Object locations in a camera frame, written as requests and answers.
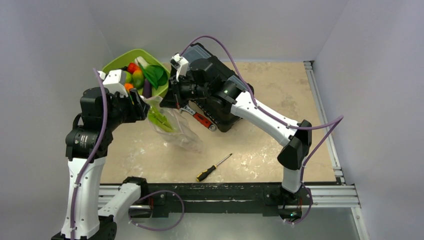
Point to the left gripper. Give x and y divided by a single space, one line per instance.
138 107

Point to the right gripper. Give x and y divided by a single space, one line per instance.
174 94

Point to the toy green onion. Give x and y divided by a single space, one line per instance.
164 120

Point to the clear zip top bag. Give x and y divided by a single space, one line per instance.
184 137

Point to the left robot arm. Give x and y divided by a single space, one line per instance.
102 111

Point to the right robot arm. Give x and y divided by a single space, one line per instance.
294 137

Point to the green plastic bin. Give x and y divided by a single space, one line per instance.
130 56

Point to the toy purple eggplant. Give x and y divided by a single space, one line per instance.
147 89

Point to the toy orange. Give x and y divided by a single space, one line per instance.
128 86

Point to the toy green leaf vegetable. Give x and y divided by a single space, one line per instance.
155 74

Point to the toy mango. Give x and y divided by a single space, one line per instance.
138 79

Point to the toy green apple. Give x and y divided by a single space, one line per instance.
128 77

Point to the toy red strawberry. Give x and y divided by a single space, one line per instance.
133 67

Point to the black toolbox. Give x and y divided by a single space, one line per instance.
220 115

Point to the yellow black screwdriver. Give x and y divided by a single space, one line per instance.
204 174

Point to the adjustable wrench red handle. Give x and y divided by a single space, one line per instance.
199 117

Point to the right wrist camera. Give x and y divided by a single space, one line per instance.
181 65

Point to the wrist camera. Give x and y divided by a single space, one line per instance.
114 81
181 65

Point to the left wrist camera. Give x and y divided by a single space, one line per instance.
114 81

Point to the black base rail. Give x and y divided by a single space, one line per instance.
266 198

